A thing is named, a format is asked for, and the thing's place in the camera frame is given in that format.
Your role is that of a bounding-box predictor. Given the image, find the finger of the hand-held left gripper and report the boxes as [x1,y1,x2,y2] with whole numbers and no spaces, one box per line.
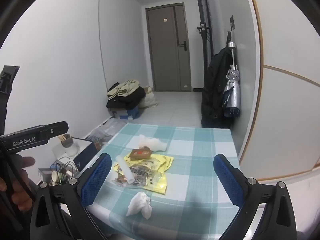
[37,121,69,144]

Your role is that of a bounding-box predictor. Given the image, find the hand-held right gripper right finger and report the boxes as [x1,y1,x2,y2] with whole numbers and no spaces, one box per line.
[213,154,298,240]

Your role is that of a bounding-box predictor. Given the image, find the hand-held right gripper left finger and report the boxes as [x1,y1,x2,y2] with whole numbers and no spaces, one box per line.
[29,152,112,240]

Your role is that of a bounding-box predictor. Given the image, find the brown foil packet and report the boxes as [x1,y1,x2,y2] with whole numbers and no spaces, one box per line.
[129,149,153,160]

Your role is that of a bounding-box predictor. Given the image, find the white tissue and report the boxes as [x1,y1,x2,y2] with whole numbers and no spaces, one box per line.
[126,192,152,218]

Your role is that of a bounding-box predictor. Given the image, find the yellow snack packet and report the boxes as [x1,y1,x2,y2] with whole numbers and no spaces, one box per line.
[124,154,174,173]

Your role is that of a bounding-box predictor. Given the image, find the person's left hand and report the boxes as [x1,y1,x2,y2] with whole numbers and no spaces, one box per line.
[0,154,36,200]

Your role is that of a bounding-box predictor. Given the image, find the white cup with chopsticks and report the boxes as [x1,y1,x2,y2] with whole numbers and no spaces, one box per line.
[58,134,80,158]

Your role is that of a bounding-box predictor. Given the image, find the navy box with white top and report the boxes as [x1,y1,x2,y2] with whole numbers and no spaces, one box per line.
[52,137,98,173]

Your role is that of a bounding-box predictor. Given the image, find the white paper tube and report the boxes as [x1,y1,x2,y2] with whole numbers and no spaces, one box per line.
[115,155,135,184]

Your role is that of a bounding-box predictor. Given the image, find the teal checkered tablecloth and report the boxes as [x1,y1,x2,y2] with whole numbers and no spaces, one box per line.
[86,123,242,240]

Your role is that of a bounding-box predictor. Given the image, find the grey speckled box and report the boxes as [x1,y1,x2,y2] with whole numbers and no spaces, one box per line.
[38,167,53,180]

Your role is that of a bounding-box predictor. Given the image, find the grey plastic bag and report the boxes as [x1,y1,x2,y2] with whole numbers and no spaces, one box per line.
[86,120,125,145]

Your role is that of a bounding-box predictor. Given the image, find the yellow clear snack bag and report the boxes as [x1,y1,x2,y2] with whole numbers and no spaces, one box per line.
[112,162,167,195]

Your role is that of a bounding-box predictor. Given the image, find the white crumpled plastic wrap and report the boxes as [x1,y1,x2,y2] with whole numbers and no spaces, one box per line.
[138,134,167,152]

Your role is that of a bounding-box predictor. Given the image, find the blue cardboard box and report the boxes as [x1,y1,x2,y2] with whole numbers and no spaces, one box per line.
[112,105,140,120]

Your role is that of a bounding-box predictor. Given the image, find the black clothes pile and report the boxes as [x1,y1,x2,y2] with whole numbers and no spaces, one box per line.
[106,83,146,110]

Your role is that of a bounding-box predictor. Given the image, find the beige clothes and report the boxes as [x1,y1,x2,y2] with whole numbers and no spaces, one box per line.
[107,80,140,100]

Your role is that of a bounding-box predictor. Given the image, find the silver folding umbrella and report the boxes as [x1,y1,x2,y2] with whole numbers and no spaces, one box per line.
[222,42,242,118]

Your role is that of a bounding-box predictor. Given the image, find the black jacket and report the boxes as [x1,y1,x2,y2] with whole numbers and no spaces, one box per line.
[201,47,234,128]

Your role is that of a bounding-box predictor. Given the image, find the white cloth bag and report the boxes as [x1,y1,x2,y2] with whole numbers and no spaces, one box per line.
[140,86,159,109]

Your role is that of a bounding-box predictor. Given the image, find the grey door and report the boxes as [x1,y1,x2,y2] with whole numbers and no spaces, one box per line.
[145,2,193,92]

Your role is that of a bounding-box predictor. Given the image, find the black cables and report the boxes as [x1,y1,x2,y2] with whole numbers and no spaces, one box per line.
[50,156,78,180]

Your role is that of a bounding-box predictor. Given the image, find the black sliding door frame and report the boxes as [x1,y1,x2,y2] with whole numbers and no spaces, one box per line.
[194,0,215,90]

